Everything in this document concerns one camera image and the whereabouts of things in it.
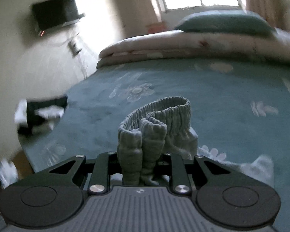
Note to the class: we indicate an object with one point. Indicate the folded beige floral quilt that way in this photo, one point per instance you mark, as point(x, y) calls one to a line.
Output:
point(195, 46)

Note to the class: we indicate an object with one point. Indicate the black wall power strip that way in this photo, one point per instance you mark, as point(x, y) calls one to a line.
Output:
point(73, 47)

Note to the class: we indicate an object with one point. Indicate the black and white cloth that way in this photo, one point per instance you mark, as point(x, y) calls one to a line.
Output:
point(38, 114)

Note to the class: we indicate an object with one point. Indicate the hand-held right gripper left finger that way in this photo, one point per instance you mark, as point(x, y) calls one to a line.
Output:
point(112, 164)

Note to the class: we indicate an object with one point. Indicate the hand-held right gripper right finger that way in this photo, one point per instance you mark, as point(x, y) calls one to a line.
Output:
point(164, 163)

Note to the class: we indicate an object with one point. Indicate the green pillow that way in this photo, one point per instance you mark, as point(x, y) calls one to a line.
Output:
point(227, 23)

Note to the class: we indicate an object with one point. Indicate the wall television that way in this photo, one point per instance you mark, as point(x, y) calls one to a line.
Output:
point(55, 12)

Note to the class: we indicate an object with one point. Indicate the grey sweatpants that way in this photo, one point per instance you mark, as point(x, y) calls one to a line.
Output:
point(157, 135)

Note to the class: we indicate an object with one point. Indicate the teal floral bed sheet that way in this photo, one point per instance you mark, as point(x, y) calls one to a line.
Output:
point(207, 96)

